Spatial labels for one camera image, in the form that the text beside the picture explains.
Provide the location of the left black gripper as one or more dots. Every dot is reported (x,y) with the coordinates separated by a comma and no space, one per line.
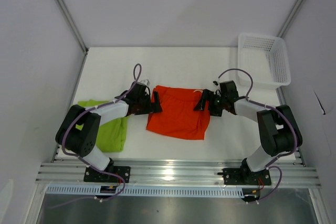
(153,107)

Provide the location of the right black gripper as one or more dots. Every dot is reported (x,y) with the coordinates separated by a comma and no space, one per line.
(206,95)

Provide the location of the orange shorts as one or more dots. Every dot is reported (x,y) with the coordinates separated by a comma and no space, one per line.
(178,118)

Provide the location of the lime green shorts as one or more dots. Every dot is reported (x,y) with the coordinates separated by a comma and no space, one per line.
(112,130)

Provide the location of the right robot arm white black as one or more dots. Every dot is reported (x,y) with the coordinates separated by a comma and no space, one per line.
(278,132)

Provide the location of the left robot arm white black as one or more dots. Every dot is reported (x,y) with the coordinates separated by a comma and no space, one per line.
(78,132)

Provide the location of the white plastic basket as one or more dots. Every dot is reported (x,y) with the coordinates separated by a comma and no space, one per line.
(265,58)

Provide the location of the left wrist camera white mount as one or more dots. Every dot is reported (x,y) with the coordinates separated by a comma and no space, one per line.
(145,82)

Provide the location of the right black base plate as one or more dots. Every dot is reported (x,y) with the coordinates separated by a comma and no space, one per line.
(237,176)

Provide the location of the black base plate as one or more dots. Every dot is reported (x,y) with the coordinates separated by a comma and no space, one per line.
(94,176)
(237,176)

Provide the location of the white slotted cable duct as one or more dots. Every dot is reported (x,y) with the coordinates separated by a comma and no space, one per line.
(216,192)

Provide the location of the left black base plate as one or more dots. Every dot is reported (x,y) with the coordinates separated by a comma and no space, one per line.
(94,176)

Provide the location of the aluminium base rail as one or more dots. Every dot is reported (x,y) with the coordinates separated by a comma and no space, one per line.
(182,173)

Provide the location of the right aluminium corner post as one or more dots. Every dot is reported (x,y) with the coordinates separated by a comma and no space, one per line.
(294,11)

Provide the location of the aluminium corner post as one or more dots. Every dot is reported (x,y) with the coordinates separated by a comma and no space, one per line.
(294,11)
(71,24)

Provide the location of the left aluminium corner post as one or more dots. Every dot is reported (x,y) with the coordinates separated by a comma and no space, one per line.
(71,24)

